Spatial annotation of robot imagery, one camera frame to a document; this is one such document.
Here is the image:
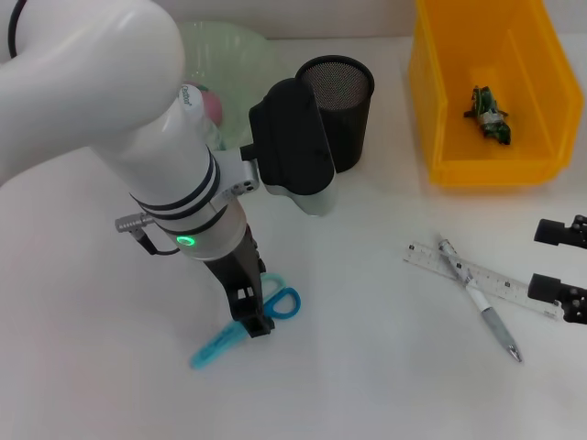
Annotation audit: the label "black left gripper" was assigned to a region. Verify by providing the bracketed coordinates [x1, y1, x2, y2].
[201, 224, 276, 340]

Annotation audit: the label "blue sheathed scissors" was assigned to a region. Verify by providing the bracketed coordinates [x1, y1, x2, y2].
[190, 273, 303, 371]

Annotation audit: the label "transparent plastic ruler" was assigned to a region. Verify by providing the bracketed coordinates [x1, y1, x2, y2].
[403, 238, 564, 322]

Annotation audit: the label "clear green label water bottle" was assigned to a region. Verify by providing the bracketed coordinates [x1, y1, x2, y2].
[176, 82, 227, 155]

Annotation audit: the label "white grey ballpoint pen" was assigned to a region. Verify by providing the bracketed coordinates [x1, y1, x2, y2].
[435, 232, 524, 363]

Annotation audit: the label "pink peach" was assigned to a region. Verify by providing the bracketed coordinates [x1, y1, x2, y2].
[201, 89, 225, 127]

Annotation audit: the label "black mesh pen holder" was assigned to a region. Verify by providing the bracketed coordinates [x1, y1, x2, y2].
[295, 54, 376, 174]

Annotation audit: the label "green glass fruit plate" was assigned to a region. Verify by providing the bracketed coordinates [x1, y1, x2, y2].
[176, 20, 288, 152]

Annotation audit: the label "yellow plastic storage bin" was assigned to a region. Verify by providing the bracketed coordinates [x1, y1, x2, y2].
[407, 0, 586, 188]

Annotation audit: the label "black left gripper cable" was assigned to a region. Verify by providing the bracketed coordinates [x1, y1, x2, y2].
[114, 214, 183, 257]

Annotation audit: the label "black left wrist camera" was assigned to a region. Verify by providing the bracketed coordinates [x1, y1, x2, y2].
[240, 77, 339, 216]

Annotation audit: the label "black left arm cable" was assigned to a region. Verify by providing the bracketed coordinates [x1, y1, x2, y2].
[6, 0, 29, 61]

